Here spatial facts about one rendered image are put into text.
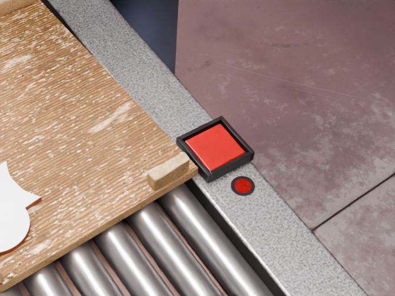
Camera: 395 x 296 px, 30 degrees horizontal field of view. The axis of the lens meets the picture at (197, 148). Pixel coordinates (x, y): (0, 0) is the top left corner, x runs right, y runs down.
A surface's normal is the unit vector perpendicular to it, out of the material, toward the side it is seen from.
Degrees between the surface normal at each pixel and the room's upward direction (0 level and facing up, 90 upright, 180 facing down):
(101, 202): 0
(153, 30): 90
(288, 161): 0
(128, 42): 0
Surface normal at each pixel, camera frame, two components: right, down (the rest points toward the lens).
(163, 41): 0.67, 0.61
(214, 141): 0.06, -0.61
